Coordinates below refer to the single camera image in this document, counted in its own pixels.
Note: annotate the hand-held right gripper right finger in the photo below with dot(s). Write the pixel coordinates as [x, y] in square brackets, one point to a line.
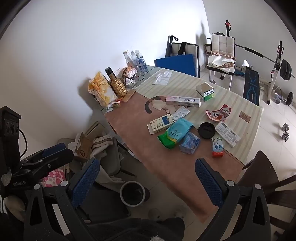
[208, 183]

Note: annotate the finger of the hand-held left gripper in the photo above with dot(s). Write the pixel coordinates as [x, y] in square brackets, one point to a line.
[55, 148]
[57, 160]

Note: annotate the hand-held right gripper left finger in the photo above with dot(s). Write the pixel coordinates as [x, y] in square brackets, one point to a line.
[84, 183]

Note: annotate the white rim trash bin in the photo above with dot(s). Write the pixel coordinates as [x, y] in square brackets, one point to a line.
[132, 185]

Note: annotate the red snack wrapper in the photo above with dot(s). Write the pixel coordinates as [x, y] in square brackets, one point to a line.
[219, 113]

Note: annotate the silver foil pack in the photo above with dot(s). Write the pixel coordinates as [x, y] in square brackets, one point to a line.
[180, 113]

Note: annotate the person's left forearm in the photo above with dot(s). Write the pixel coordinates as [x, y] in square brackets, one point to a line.
[13, 205]

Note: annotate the pink heart print cloth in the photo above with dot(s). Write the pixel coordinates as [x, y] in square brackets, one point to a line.
[54, 178]

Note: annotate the cardboard box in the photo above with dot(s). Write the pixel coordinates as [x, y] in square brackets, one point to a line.
[83, 148]

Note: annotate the small green red milk carton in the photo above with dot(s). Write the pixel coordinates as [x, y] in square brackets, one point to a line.
[218, 148]

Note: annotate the grey chair with clothes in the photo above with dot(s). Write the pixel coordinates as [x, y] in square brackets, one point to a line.
[113, 160]

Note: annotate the blue plastic wrapper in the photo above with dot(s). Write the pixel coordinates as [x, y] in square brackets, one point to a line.
[189, 143]

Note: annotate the black round lid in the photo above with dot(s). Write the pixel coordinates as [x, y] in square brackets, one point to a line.
[207, 131]

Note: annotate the white flat medicine box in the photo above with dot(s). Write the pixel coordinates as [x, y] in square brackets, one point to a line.
[227, 133]

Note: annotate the dark wooden chair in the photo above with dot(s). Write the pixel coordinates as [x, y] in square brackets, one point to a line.
[261, 171]

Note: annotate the teal rice bag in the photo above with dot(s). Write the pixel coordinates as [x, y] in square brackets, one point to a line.
[178, 132]

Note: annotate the yellow snack bag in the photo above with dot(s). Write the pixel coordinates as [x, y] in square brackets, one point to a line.
[101, 89]

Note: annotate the brown label card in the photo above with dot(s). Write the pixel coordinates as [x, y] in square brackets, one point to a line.
[244, 116]

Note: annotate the blue white medicine box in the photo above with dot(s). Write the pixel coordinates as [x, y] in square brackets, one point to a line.
[159, 124]

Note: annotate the small red packet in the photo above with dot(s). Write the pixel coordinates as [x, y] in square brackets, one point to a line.
[116, 102]

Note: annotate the pink white toothpaste box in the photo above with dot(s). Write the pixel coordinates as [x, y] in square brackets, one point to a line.
[182, 101]

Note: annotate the gold grenade-shaped bottle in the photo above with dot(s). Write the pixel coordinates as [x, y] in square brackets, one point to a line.
[118, 87]

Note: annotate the green white medicine box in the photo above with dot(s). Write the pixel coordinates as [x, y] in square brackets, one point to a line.
[208, 94]

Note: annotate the brown cardboard piece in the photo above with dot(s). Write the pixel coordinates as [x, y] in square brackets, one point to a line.
[128, 95]

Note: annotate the small chrome dumbbell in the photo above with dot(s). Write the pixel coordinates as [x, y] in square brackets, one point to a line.
[285, 127]
[285, 136]

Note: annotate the white crumpled tissue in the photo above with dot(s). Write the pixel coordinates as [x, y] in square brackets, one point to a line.
[130, 81]

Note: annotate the orange snack bag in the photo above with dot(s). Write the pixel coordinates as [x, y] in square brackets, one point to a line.
[129, 71]

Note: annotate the clear glass bottle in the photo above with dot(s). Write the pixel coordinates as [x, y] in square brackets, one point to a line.
[127, 59]

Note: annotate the clear plastic bag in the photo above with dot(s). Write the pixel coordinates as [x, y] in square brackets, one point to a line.
[163, 77]

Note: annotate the blue folded mat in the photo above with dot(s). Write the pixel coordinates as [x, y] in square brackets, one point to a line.
[178, 66]

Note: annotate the beige cloth bag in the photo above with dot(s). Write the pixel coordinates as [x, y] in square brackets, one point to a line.
[219, 60]

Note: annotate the white barbell rack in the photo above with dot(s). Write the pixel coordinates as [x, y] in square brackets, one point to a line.
[275, 69]

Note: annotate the barbell with black plates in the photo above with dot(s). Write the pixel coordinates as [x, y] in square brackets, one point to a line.
[285, 69]

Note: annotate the white padded chair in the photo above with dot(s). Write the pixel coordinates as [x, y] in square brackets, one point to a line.
[222, 42]

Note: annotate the black folded stand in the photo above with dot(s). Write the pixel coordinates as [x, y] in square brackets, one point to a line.
[170, 46]

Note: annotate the grey chair with black frame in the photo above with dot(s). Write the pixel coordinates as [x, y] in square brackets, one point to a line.
[190, 49]

